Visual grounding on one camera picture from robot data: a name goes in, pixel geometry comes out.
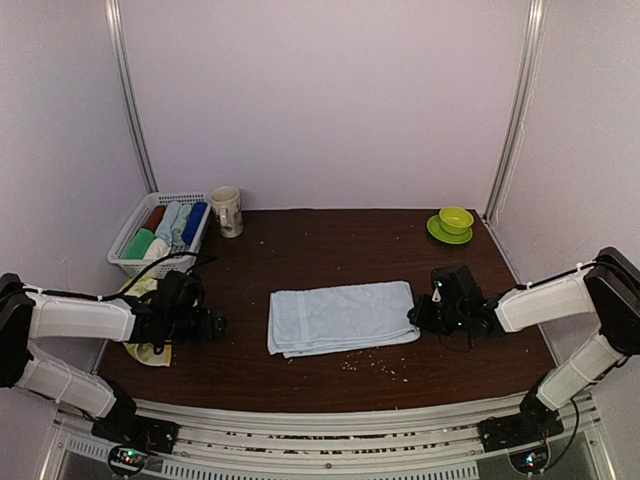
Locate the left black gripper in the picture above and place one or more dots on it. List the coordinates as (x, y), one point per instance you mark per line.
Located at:
(219, 322)

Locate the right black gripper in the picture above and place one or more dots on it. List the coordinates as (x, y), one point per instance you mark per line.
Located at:
(417, 317)

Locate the yellow green patterned towel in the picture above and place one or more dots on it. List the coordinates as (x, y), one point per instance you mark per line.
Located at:
(144, 353)

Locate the light blue towel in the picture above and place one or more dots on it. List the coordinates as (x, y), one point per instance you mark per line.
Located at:
(337, 319)
(164, 229)

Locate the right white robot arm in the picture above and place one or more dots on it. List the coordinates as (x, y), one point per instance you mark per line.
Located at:
(603, 291)

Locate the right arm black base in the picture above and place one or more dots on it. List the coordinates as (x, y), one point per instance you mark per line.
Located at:
(508, 432)

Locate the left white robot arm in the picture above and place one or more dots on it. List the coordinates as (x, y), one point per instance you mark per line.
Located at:
(172, 313)

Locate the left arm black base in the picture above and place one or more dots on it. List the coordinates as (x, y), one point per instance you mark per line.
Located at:
(145, 434)

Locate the rolled white towel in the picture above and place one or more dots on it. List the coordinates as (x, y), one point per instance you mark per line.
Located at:
(156, 250)

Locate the green cup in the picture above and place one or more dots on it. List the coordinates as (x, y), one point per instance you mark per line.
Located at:
(455, 220)

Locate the rolled pale teal towel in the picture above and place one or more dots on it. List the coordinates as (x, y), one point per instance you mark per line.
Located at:
(180, 223)

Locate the rolled light blue towel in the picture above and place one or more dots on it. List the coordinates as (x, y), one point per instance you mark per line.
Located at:
(164, 229)

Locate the rolled green towel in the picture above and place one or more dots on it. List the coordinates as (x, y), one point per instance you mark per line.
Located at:
(139, 244)

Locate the rolled dark blue towel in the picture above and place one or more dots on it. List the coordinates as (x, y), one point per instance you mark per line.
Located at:
(193, 221)

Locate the white plastic basket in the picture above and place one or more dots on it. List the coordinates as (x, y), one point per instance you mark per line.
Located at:
(180, 258)

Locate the rolled brown towel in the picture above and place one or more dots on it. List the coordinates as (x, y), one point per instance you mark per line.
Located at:
(155, 218)

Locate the beige ceramic mug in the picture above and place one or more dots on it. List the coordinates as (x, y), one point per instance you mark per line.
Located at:
(226, 203)

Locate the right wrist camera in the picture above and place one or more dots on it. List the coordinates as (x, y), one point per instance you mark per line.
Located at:
(453, 283)

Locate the aluminium front rail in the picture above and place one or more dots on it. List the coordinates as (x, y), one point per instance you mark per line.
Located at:
(439, 442)

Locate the right aluminium frame post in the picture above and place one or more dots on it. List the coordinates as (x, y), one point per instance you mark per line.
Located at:
(515, 128)

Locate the aluminium frame post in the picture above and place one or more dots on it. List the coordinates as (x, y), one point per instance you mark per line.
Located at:
(117, 36)
(515, 128)

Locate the left aluminium frame post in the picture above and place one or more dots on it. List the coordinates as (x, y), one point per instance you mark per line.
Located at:
(117, 36)

